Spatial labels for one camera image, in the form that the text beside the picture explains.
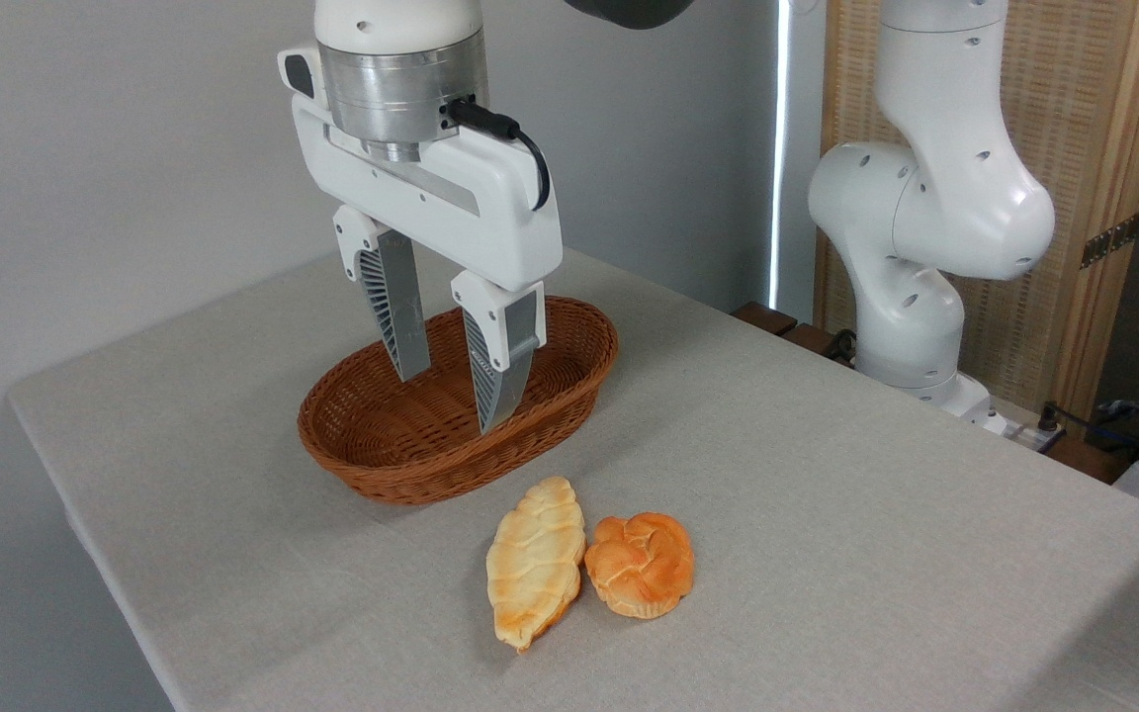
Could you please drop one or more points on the round orange braided bread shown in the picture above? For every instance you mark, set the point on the round orange braided bread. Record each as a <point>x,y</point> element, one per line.
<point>639,569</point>

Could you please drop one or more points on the wooden rattan folding screen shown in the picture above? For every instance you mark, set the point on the wooden rattan folding screen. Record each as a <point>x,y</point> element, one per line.
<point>1074,99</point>

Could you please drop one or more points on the grey tablecloth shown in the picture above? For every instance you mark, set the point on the grey tablecloth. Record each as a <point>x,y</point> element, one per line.
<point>827,544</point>

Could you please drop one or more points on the brown wooden block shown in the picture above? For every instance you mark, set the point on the brown wooden block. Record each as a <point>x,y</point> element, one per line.
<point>812,341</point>
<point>765,317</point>

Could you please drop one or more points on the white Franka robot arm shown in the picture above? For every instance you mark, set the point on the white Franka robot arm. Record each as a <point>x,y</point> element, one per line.
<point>945,198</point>

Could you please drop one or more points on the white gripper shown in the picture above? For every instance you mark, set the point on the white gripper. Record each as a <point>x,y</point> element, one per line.
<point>451,208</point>

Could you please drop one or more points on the metal screen hinge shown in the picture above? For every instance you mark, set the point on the metal screen hinge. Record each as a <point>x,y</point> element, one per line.
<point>1111,240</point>

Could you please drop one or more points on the brown oval wicker basket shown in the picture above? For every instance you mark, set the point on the brown oval wicker basket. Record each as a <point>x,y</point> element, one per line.
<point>401,440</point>

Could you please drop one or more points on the black plug on power strip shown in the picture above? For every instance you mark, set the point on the black plug on power strip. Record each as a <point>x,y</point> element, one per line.
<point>1050,417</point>

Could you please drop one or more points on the long pale braided bread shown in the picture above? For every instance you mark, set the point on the long pale braided bread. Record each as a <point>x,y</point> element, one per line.
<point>535,564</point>

